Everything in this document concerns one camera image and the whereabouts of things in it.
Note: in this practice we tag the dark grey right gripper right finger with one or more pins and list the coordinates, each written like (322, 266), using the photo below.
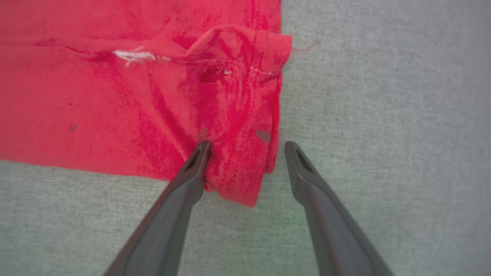
(330, 222)

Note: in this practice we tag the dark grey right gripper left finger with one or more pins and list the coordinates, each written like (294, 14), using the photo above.
(168, 222)

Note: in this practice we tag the red Bulls 23 basketball jersey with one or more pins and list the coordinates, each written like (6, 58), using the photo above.
(115, 96)

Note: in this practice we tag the grey fabric sofa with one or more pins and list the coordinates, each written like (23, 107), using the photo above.
(383, 115)

